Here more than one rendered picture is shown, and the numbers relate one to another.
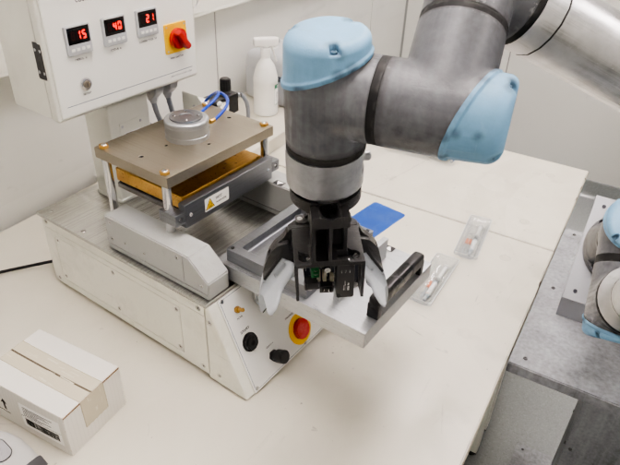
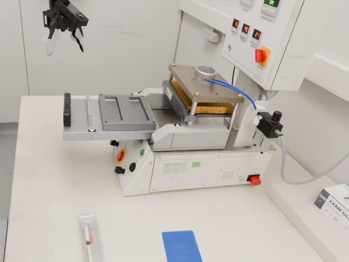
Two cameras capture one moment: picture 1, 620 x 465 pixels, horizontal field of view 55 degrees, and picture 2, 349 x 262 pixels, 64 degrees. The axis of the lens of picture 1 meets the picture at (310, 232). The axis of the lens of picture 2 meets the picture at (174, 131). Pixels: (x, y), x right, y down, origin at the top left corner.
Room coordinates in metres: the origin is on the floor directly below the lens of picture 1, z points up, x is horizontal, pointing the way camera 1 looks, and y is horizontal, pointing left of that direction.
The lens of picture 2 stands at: (1.43, -0.59, 1.44)
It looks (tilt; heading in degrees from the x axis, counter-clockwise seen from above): 31 degrees down; 123
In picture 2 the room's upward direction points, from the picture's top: 12 degrees clockwise
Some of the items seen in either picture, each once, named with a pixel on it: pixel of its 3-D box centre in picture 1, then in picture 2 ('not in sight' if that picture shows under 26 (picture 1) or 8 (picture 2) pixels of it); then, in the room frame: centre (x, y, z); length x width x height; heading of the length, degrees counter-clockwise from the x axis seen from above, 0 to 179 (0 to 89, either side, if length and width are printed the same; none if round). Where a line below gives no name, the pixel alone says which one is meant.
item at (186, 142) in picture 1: (184, 140); (212, 89); (1.01, 0.24, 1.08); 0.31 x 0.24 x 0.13; 146
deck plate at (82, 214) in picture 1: (183, 215); (201, 124); (1.00, 0.26, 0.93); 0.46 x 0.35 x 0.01; 56
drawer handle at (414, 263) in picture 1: (397, 283); (67, 108); (0.73, -0.14, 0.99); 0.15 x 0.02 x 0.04; 146
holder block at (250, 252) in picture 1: (302, 244); (125, 110); (0.83, 0.01, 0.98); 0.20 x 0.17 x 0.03; 146
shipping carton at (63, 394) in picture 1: (54, 388); not in sight; (0.66, 0.41, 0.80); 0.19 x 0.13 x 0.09; 61
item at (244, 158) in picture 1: (193, 156); (201, 92); (0.99, 0.22, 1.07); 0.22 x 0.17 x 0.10; 146
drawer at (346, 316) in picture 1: (324, 260); (111, 114); (0.81, -0.03, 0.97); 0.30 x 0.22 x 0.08; 56
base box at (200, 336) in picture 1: (207, 255); (188, 146); (0.99, 0.21, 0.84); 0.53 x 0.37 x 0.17; 56
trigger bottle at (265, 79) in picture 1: (266, 76); not in sight; (1.86, 0.16, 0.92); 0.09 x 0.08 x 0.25; 105
